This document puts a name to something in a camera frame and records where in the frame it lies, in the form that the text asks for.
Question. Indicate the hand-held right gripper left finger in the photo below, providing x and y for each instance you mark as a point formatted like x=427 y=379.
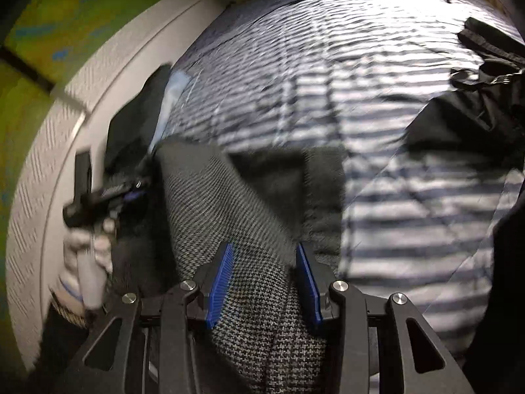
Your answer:
x=219 y=285

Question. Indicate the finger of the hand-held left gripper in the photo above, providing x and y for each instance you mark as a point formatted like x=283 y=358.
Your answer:
x=133 y=193

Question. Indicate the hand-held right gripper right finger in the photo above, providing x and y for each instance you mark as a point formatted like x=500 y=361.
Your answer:
x=307 y=289

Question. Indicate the grey houndstooth pants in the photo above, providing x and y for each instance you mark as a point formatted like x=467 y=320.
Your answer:
x=229 y=213

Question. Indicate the person's left forearm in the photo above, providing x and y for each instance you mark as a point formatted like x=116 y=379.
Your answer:
x=61 y=336

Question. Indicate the person's left hand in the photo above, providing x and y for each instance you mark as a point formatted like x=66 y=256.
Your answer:
x=88 y=262

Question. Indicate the dark folded garment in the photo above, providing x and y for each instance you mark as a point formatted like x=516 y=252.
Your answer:
x=131 y=131

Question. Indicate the light blue cloth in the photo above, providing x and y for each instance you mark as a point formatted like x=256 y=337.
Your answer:
x=174 y=90

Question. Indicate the person's dark clothing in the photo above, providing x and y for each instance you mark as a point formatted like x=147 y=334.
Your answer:
x=504 y=295

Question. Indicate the striped quilted blanket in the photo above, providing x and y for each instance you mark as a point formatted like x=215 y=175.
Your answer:
x=307 y=69

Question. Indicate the black crumpled garment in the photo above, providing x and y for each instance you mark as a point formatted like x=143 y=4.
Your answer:
x=459 y=123

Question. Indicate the white textured bed frame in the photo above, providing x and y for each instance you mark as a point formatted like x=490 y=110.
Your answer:
x=61 y=152

